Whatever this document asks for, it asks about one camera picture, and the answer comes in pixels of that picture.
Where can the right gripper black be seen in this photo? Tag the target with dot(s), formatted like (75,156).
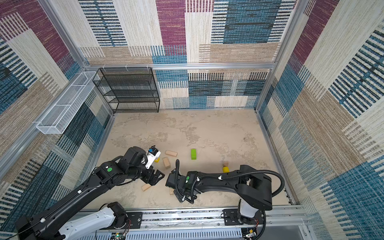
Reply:
(180,195)

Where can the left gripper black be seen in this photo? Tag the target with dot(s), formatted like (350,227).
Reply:
(149,179)

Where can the green wood block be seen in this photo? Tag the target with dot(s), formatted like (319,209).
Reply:
(193,154)

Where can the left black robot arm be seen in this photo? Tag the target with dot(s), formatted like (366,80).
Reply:
(134,165)

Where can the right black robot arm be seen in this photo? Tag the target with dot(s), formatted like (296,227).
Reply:
(253,186)

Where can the wood block centre angled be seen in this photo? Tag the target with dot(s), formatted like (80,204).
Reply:
(166,162)

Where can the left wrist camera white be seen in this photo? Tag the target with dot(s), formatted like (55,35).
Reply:
(152,154)

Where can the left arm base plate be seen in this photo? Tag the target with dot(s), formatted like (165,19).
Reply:
(126,220)

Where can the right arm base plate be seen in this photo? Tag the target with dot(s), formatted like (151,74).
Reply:
(232,217)

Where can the black wire shelf rack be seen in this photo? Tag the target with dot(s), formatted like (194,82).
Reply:
(128,90)

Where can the white wire mesh basket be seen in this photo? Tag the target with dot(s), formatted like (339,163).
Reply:
(57,119)

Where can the aluminium mounting rail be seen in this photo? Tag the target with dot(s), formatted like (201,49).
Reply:
(281,223)

